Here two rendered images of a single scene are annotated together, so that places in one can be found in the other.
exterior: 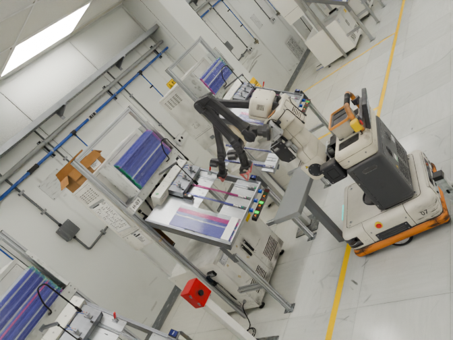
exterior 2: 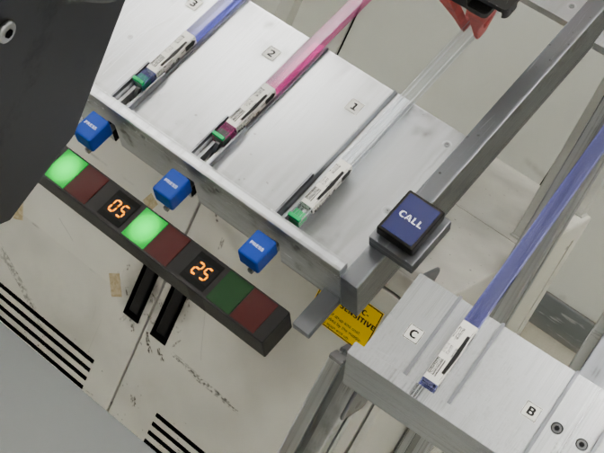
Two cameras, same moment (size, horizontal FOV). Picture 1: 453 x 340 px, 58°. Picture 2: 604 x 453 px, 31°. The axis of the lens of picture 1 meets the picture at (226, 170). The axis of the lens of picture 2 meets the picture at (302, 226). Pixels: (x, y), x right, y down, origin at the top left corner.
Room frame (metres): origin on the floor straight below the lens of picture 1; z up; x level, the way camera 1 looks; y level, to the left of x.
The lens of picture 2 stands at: (2.81, -0.95, 1.14)
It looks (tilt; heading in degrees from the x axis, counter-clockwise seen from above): 23 degrees down; 67
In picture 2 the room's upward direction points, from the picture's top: 26 degrees clockwise
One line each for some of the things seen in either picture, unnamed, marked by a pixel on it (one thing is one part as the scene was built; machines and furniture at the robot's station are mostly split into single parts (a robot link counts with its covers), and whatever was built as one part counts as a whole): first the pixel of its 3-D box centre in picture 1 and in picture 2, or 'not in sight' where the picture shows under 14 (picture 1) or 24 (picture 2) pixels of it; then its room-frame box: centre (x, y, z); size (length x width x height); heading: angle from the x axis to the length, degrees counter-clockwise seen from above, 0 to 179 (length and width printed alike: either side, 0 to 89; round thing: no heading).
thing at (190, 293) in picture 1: (226, 320); not in sight; (2.59, 0.74, 0.39); 0.24 x 0.24 x 0.78; 45
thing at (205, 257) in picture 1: (229, 262); (262, 288); (3.43, 0.56, 0.31); 0.70 x 0.65 x 0.62; 135
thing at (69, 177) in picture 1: (91, 156); not in sight; (3.52, 0.72, 1.82); 0.68 x 0.30 x 0.20; 135
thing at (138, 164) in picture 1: (141, 159); not in sight; (3.39, 0.44, 1.52); 0.51 x 0.13 x 0.27; 135
